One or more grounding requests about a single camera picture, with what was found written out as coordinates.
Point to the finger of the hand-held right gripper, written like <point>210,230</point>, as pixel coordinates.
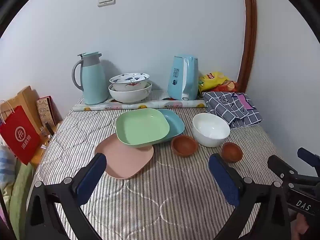
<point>276,166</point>
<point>308,157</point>

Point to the fish patterned ceramic bowl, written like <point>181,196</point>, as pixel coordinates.
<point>130,80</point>

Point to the striped quilt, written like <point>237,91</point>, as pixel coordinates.
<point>162,192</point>

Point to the person's right hand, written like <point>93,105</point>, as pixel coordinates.
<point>301,227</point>

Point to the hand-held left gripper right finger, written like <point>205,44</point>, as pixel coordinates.
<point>223,180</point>

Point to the blue square plate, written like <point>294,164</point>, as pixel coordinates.
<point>175,125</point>

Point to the blue striped cloth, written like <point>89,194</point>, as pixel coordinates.
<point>6,160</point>

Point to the pink square plate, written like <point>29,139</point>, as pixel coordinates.
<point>125,160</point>

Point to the large scroll patterned white bowl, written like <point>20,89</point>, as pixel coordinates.
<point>130,96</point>

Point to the red paper bag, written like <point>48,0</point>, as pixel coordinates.
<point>20,137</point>

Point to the red chip bag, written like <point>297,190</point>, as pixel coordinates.
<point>228,87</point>

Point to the small brown wooden bowl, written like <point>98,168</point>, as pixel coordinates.
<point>232,152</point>
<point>184,146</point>

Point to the brown patterned box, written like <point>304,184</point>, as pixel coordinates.
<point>46,110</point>

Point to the plain white bowl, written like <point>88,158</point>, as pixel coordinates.
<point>211,130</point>

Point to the yellow chip bag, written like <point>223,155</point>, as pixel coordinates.
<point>212,80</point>

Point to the light blue thermos jug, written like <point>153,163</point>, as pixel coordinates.
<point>93,82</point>

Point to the green square plate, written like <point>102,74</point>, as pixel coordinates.
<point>141,127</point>

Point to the fruit printed table mat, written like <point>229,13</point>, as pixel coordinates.
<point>107,107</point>

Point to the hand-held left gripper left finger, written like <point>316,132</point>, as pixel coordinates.
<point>91,177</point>

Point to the grey checked cloth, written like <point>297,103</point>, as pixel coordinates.
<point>230,107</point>

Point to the green cloth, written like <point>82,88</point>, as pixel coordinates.
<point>21,195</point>

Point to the wooden door frame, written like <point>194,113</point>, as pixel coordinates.
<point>250,30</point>

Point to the wooden stool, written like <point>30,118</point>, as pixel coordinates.
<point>41,152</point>

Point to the light blue electric kettle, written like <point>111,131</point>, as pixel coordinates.
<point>178,80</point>

